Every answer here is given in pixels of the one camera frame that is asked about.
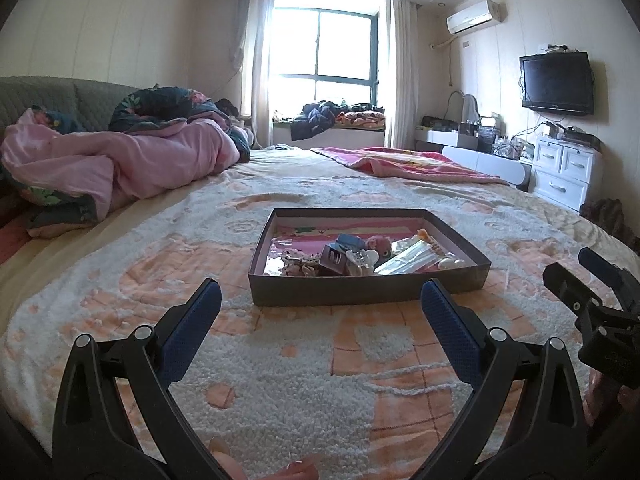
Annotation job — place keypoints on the window sill bench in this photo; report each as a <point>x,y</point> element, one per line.
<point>345,137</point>

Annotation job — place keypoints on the white vanity desk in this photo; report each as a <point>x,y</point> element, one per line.
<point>480,160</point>

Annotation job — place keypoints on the dark grey small box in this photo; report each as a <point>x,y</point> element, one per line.
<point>334,260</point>

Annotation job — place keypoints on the clear plastic hair claw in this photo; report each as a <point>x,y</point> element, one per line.
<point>361,261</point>

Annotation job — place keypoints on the white air conditioner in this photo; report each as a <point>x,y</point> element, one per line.
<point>475,17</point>

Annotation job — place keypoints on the red cloth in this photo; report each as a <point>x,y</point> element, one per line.
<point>12,230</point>

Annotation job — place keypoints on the dark jacket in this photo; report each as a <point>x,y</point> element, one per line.
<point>312,120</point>

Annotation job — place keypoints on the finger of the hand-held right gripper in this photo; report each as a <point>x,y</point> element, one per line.
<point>607,270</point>
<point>570,285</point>

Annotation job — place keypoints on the beige bed sheet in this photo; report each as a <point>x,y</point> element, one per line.
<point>75,255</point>

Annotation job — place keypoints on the white drawer cabinet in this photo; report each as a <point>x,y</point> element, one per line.
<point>565,170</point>

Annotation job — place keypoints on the black wall television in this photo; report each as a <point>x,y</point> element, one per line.
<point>557,82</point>

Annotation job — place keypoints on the flower beaded hair clip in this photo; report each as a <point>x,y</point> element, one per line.
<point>300,266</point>

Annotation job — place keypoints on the pink printed blanket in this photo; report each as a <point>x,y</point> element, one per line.
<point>410,162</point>

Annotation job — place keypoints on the dark cardboard box with pink lining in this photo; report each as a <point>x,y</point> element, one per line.
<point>350,292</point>

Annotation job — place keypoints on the black set-top box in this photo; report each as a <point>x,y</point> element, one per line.
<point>580,137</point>

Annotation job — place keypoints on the small blue box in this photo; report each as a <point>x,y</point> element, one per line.
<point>348,241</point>

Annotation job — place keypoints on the grey padded headboard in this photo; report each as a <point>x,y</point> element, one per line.
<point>50,100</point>

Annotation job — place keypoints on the orange comb hair clip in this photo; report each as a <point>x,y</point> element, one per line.
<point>425,237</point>

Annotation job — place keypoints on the folded floral blanket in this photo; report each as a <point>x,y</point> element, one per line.
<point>362,117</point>

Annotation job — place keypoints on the long clear plastic packet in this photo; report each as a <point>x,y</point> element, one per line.
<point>410,260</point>

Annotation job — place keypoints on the pink floral quilt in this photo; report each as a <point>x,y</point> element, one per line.
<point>150,160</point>

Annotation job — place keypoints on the person's left hand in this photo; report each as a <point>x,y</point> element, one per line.
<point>225,457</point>

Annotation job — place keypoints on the sheer white curtain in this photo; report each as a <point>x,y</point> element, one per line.
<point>255,60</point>

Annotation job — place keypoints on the window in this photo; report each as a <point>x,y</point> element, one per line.
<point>325,50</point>

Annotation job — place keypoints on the cream curtain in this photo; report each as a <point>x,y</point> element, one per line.
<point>402,70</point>

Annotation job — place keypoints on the pile of clothes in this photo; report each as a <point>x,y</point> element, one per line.
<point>235,125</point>

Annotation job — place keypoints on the brown furry cloth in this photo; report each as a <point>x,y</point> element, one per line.
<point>610,220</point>

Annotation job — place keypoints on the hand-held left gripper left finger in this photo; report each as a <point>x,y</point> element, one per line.
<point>192,330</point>

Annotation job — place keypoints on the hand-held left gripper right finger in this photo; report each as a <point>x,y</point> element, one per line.
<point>450,332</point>

